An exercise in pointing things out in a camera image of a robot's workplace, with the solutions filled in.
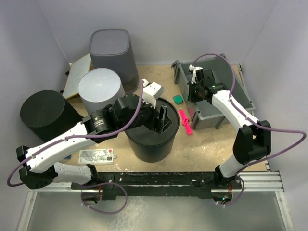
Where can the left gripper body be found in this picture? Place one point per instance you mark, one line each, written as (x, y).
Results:
(147, 117)

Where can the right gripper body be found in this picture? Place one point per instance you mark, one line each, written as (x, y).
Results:
(195, 92)

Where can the black smooth round bin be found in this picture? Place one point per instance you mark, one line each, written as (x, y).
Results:
(150, 146)

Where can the grey plastic tray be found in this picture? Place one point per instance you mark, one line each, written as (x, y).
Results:
(215, 75)

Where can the light grey round bin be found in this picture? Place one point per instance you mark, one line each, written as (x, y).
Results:
(99, 88)

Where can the grey mesh bin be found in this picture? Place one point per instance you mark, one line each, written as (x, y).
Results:
(112, 49)

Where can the black ribbed bin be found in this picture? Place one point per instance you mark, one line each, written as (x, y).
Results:
(48, 114)

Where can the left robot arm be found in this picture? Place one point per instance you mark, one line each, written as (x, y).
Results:
(40, 166)

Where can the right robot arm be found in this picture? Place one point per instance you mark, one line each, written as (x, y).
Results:
(253, 137)

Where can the pink plastic clip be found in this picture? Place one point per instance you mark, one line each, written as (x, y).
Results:
(185, 122)

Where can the dark red small block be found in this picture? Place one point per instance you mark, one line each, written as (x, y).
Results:
(191, 112)

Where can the green small box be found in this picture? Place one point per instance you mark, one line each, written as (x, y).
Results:
(178, 99)

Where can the white printed card package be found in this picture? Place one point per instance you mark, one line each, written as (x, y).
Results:
(96, 157)

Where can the yellow edged whiteboard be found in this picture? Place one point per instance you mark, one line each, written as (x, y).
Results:
(77, 70)

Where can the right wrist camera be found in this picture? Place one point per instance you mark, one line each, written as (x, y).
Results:
(195, 72)

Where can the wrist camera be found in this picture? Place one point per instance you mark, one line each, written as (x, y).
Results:
(195, 72)
(151, 92)

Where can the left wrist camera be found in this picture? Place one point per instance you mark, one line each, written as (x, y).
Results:
(151, 92)

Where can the black base frame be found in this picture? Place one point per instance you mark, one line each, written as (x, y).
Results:
(159, 184)

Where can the aluminium rail frame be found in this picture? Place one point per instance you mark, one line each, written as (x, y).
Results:
(259, 207)

